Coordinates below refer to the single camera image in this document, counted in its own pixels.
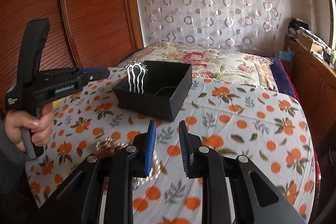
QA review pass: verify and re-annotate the pearl bead necklace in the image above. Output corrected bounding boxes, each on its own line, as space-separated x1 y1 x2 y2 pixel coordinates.
96 137 162 185

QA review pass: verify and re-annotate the wooden louvered wardrobe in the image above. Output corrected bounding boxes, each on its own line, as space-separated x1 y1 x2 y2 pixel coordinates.
0 0 144 114

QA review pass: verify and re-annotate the cardboard box on counter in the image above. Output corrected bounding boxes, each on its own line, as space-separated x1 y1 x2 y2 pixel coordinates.
298 34 323 53

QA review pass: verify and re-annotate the circle pattern sheer curtain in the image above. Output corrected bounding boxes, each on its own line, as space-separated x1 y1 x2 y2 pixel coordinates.
139 0 283 53

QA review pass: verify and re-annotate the orange print white cloth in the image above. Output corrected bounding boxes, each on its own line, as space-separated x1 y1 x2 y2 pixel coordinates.
24 66 317 224

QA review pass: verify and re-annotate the teal bag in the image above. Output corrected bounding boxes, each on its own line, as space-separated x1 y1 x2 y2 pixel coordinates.
275 47 295 62

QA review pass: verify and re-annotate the floral quilt bed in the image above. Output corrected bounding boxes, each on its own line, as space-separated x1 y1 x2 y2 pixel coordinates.
117 42 278 91

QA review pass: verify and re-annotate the purple blanket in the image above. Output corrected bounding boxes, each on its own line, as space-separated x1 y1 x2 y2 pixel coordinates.
270 57 299 100

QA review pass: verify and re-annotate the black square jewelry box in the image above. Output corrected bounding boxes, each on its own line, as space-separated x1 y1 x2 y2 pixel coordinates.
113 60 193 122

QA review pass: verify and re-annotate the person's left hand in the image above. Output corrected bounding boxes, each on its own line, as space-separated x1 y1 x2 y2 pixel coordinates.
4 103 54 152

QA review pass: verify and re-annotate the wooden cabinet counter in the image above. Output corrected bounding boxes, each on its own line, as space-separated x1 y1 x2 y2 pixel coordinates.
283 37 335 156

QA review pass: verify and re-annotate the silver hair comb pin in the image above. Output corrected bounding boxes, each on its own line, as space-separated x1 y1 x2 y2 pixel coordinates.
125 59 147 94

